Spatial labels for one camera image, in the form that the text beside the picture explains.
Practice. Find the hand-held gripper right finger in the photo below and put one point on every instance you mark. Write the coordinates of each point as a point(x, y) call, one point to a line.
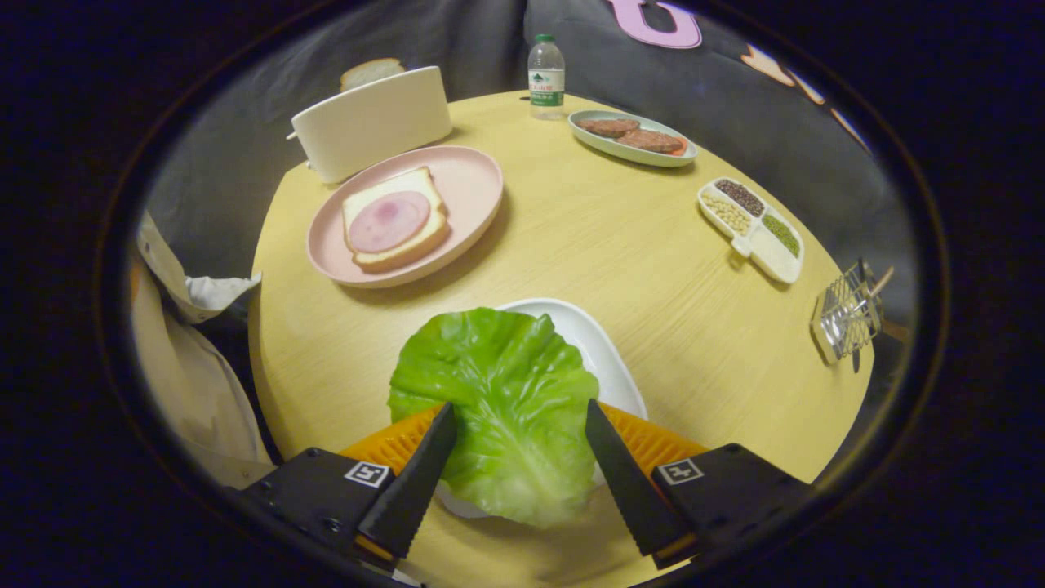
point(633, 490)

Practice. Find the orange carrot slice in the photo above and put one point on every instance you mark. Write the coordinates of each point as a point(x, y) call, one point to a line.
point(679, 148)

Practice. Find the white square plate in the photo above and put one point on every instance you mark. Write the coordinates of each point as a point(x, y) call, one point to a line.
point(588, 343)

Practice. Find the pink ham slice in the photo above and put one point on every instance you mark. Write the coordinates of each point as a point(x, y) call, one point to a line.
point(388, 221)

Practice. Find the black backdrop cloth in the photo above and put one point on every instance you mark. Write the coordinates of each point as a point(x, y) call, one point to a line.
point(490, 49)

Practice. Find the white divided bean dish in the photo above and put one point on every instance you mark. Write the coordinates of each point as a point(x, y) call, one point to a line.
point(775, 261)

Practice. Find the clear green-capped water bottle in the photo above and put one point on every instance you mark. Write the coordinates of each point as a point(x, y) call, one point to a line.
point(546, 82)

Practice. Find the brown meat patty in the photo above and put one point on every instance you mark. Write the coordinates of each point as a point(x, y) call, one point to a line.
point(608, 127)
point(649, 140)

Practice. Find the white toaster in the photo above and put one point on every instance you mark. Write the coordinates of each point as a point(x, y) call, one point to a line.
point(367, 126)

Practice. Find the wooden stick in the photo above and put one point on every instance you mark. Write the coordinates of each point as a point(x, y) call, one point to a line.
point(880, 282)

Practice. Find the light green round plate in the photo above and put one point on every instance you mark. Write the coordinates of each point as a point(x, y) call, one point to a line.
point(600, 145)

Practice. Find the clear glass utensil holder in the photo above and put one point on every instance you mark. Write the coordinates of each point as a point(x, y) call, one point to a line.
point(845, 314)

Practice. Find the pink round plate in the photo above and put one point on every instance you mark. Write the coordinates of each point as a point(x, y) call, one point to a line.
point(473, 188)

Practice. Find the brown crust bread slice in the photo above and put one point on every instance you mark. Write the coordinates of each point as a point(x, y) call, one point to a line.
point(371, 72)

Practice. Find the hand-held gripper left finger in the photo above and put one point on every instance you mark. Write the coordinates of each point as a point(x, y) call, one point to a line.
point(412, 490)

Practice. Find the green lettuce leaf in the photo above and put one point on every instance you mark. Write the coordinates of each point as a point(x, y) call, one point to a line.
point(498, 392)

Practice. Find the white bread slice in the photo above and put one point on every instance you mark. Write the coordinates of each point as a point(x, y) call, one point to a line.
point(408, 181)

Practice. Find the person's beige jacket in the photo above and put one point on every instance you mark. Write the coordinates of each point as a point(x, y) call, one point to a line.
point(175, 367)

